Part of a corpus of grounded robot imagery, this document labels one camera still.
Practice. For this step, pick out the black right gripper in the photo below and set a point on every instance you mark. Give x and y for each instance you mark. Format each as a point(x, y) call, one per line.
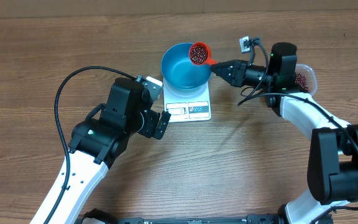
point(240, 74)

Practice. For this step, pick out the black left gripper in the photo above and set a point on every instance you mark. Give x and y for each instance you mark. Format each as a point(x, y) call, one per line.
point(150, 130)

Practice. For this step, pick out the orange measuring scoop blue handle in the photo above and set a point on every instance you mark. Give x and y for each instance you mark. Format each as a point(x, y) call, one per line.
point(200, 54)

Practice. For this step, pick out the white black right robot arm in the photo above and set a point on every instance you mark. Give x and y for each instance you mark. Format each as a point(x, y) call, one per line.
point(332, 174)

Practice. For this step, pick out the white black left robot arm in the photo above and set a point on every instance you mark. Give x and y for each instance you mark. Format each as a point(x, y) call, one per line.
point(96, 143)

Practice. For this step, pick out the white digital kitchen scale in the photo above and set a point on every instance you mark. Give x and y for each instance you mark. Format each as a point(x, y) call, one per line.
point(187, 106)

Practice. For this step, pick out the teal blue bowl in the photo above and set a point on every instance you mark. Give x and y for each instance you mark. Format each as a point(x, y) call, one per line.
point(179, 71)

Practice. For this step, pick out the red adzuki beans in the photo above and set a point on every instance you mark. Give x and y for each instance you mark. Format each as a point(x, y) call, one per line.
point(301, 81)

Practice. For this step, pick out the clear plastic container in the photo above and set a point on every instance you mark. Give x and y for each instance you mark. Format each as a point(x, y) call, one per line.
point(309, 73)

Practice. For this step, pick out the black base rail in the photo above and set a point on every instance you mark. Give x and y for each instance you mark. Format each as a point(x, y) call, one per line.
point(98, 216)

